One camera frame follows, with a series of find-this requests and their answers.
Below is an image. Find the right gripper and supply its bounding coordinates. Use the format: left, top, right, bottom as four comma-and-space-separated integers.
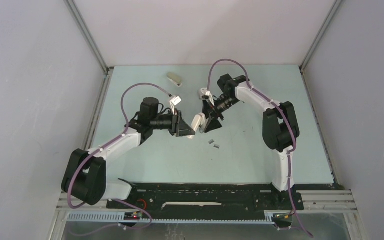
200, 94, 241, 133

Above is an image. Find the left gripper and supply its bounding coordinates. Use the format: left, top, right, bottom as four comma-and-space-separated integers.
150, 108, 195, 137

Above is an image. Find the white stapler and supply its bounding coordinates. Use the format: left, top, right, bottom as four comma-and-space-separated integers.
191, 112, 207, 134

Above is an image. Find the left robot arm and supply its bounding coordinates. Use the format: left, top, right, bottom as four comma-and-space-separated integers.
61, 96, 200, 208

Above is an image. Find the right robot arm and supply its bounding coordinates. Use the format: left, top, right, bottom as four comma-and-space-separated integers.
192, 74, 300, 209

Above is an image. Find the olive green stapler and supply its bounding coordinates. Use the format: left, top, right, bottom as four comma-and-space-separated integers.
166, 72, 183, 88

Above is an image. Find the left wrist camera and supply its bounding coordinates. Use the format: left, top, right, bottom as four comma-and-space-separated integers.
169, 95, 182, 115

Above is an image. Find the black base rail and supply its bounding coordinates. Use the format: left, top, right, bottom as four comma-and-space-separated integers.
107, 180, 306, 222

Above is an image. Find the left aluminium frame post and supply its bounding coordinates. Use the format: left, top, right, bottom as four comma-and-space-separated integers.
64, 0, 110, 75

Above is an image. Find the aluminium frame post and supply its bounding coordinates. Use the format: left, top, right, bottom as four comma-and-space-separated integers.
64, 0, 110, 75
299, 0, 345, 73

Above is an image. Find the right aluminium frame post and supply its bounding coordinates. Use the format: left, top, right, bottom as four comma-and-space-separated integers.
299, 0, 345, 73

